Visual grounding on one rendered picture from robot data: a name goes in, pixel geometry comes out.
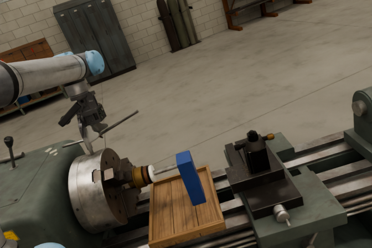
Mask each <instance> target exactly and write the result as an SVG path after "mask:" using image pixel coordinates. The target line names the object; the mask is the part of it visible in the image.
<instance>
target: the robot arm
mask: <svg viewBox="0 0 372 248"><path fill-rule="evenodd" d="M104 68H105V64H104V60H103V58H102V56H101V54H100V53H99V52H98V51H95V50H91V51H86V52H84V53H80V54H73V53H72V52H70V51H69V52H66V53H62V54H59V55H56V56H54V57H52V58H43V59H35V60H27V61H19V62H14V63H5V62H3V61H1V60H0V108H3V107H6V106H9V105H11V104H13V103H15V102H16V101H17V99H18V98H19V97H22V96H25V95H29V94H32V93H35V92H38V91H42V90H46V89H51V88H52V87H56V86H59V85H62V84H63V85H64V88H65V90H66V93H67V95H68V97H70V100H71V101H77V102H76V103H74V105H73V106H72V107H71V108H70V110H69V111H68V112H67V113H66V114H65V115H64V116H62V117H61V119H60V121H59V122H58V124H59V125H60V126H61V127H64V126H65V125H68V124H69V123H70V122H71V119H72V118H73V117H74V116H75V115H76V114H77V120H78V127H79V131H80V134H81V137H82V139H83V141H84V143H85V145H86V147H87V148H88V150H89V151H90V152H92V146H91V142H93V141H94V140H96V139H98V138H99V137H100V138H103V135H101V136H100V135H99V133H100V132H101V131H102V130H104V129H105V128H107V127H108V124H106V123H100V122H101V121H102V120H103V119H104V118H105V117H106V113H105V110H104V108H103V106H102V104H100V103H99V105H98V103H97V100H96V98H95V91H90V92H89V91H88V90H89V88H88V86H87V84H86V81H85V79H84V78H88V77H91V76H96V75H97V74H100V73H102V72H103V71H104ZM93 130H94V131H93ZM0 248H19V246H18V244H17V242H16V241H15V240H12V239H6V238H5V236H4V234H3V232H2V229H1V227H0ZM34 248H65V247H64V246H63V245H61V244H58V243H54V242H48V243H44V244H40V245H38V246H35V247H34Z"/></svg>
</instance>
